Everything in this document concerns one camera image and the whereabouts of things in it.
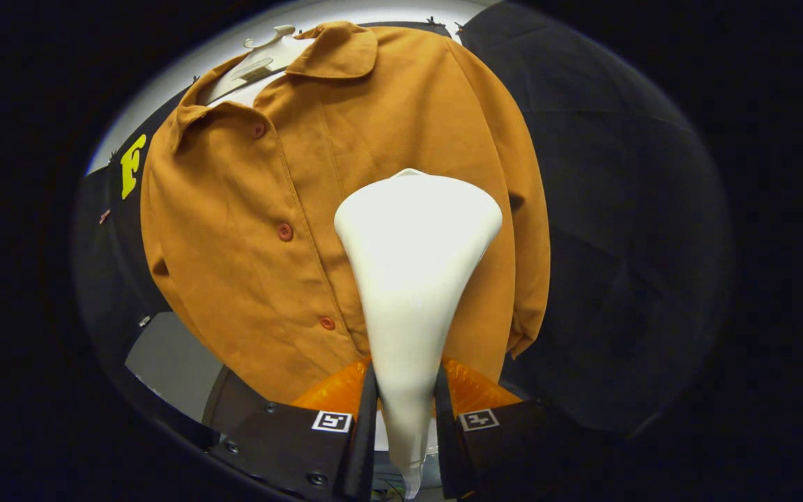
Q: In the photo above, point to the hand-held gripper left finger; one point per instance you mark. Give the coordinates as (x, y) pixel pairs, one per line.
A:
(297, 453)

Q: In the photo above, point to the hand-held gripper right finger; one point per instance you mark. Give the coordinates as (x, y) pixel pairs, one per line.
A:
(506, 453)

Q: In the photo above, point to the white garment steamer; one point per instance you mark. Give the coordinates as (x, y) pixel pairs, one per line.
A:
(415, 265)

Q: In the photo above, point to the orange button shirt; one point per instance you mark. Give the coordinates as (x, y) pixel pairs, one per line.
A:
(234, 230)

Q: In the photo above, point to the white clothes hanger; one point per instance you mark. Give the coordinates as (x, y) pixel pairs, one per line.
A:
(255, 67)

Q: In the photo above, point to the black backdrop cloth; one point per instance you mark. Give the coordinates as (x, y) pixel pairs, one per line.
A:
(617, 209)

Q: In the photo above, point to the pink clip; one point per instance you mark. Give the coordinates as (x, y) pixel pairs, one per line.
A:
(104, 217)

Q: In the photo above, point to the row of black clips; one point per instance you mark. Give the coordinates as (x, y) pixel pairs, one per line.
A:
(431, 21)

